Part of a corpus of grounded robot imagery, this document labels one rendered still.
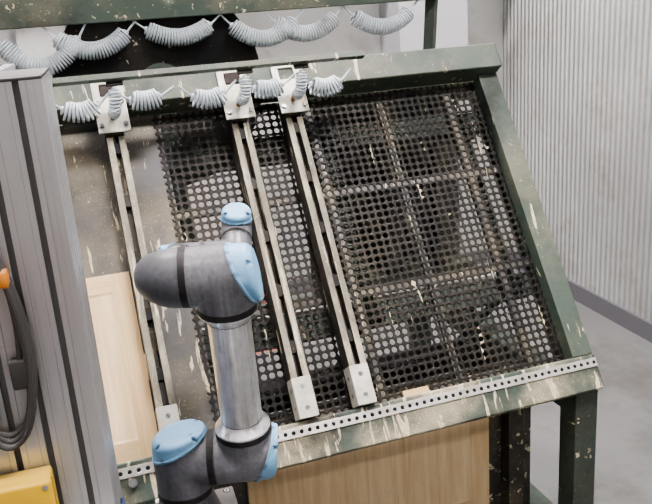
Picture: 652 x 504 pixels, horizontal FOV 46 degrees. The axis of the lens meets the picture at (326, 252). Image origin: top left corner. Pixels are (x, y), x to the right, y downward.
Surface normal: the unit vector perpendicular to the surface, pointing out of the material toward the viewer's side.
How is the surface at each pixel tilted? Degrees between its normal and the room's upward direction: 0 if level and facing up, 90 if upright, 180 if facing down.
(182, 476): 90
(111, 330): 56
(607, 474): 0
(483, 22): 90
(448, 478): 90
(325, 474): 90
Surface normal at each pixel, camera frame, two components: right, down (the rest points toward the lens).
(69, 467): 0.29, 0.26
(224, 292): 0.07, 0.42
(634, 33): -0.96, 0.15
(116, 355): 0.23, -0.32
